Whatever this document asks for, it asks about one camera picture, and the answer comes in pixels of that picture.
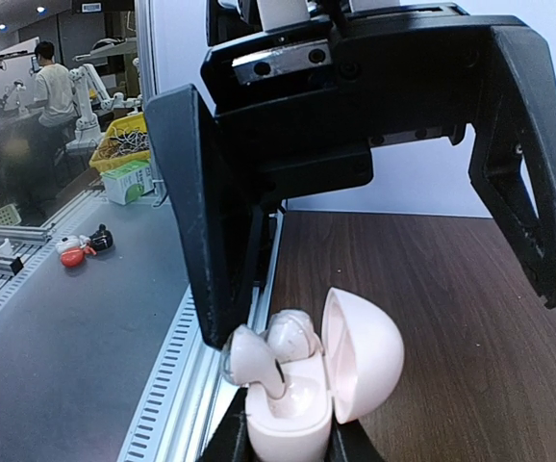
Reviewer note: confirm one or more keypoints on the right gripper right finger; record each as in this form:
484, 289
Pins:
350, 443

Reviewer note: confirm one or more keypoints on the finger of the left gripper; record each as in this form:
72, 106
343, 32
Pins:
219, 220
513, 163

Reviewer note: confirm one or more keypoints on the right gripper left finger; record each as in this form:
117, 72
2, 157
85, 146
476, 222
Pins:
230, 442

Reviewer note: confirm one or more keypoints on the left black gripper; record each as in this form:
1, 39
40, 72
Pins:
299, 107

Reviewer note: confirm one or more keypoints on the pink round charging case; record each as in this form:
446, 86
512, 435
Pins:
356, 368

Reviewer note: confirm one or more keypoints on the cream earbud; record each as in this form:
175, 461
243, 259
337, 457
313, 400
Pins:
246, 358

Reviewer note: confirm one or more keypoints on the white stem earbud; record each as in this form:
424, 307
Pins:
291, 336

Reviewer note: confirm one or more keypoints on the black case beside red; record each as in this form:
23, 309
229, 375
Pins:
101, 240

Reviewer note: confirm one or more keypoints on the red case on bench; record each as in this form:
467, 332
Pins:
73, 250

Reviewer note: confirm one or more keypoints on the green white carton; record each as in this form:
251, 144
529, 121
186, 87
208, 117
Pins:
128, 183

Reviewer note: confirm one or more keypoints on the yellow parts bin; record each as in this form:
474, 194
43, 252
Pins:
126, 140

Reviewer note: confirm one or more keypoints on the small white background robot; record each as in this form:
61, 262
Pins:
87, 129

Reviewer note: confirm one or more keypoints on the seated person in white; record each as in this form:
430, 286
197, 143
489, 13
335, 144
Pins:
53, 88

